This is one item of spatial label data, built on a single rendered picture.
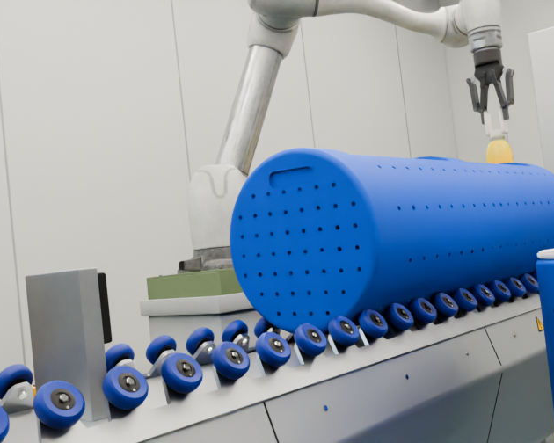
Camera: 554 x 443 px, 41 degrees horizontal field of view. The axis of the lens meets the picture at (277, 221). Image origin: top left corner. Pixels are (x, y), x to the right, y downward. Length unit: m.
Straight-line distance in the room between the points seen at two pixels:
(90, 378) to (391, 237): 0.49
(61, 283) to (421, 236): 0.57
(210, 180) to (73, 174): 2.37
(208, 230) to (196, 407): 1.07
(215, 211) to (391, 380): 0.88
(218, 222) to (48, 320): 1.04
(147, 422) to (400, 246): 0.49
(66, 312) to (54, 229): 3.28
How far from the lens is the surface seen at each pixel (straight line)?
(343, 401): 0.99
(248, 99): 2.13
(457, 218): 1.27
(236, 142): 2.10
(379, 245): 1.05
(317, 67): 5.62
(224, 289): 1.70
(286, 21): 2.12
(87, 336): 0.79
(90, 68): 4.38
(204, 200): 1.85
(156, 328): 1.92
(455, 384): 1.22
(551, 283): 1.17
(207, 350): 1.09
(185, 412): 0.79
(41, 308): 0.85
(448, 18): 2.31
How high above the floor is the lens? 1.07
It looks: 3 degrees up
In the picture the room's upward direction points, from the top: 6 degrees counter-clockwise
